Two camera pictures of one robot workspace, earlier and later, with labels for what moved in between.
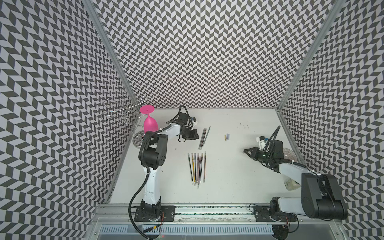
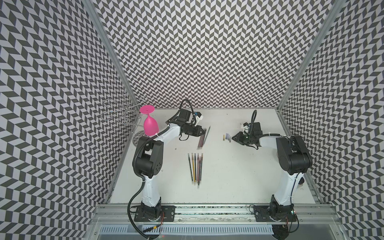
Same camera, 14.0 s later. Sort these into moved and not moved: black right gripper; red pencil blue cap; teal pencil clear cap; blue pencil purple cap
Moved: black right gripper
Not moved: blue pencil purple cap; teal pencil clear cap; red pencil blue cap
